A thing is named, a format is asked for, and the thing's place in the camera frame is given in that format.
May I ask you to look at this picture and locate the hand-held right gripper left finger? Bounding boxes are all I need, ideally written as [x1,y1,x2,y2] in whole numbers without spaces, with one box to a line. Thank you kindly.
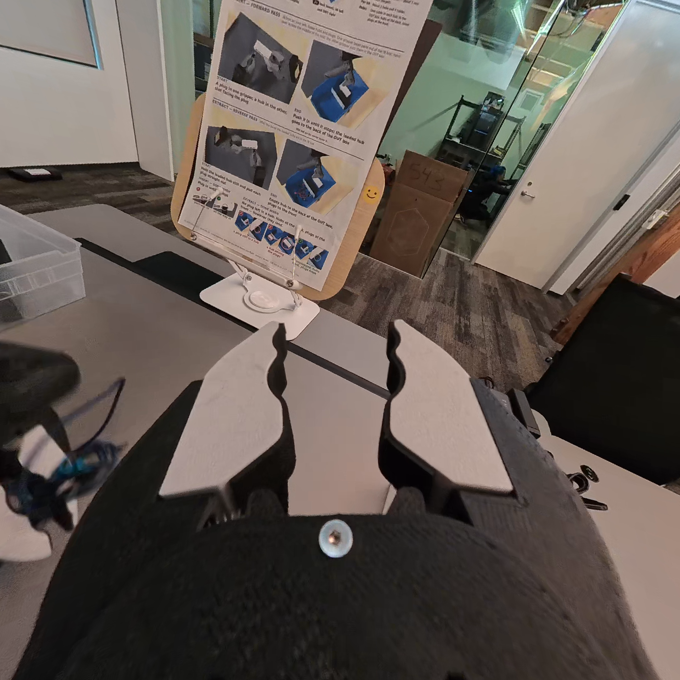
[158,320,296,519]

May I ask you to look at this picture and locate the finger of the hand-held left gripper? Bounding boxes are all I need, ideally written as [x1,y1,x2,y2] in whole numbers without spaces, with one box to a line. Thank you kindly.
[0,494,56,563]
[16,422,72,479]

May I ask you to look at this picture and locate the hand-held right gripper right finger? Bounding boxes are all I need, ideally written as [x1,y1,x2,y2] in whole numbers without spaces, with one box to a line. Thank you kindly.
[378,319,515,519]

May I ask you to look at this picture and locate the blue braided usb cable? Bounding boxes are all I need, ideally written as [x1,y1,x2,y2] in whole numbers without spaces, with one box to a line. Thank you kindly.
[13,376,129,532]

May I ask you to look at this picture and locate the clear plastic storage box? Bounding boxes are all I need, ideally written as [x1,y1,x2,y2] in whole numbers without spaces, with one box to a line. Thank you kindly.
[0,204,87,325]

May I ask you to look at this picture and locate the black box device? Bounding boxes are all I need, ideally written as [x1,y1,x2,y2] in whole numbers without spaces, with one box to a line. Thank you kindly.
[470,376,543,439]

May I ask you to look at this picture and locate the white board stand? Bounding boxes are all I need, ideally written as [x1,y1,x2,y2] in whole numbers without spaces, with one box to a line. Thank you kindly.
[199,186,321,341]

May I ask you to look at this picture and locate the black office chair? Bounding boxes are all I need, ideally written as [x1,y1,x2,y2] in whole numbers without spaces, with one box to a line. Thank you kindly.
[523,273,680,487]

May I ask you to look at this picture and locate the flat black floor device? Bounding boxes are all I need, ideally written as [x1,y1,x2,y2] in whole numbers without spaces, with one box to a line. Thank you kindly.
[6,166,66,182]

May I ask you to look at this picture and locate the brown cardboard box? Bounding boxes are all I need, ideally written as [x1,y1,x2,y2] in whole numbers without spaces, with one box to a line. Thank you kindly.
[368,150,475,279]

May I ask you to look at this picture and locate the white door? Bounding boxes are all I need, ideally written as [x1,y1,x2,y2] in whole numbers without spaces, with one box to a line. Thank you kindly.
[472,0,680,295]

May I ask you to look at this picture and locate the printed instruction sheet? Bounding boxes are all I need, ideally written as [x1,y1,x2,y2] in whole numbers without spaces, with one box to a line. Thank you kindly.
[178,0,434,292]

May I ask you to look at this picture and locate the black coiled cables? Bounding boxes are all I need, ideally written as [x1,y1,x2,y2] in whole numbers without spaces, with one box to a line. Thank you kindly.
[566,464,609,512]

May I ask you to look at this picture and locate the black desk cable channel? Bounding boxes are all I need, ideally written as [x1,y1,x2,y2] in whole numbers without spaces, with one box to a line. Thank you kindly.
[74,236,391,400]

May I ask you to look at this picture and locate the wooden door post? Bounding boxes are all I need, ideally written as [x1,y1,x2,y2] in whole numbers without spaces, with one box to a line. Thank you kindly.
[550,212,680,341]

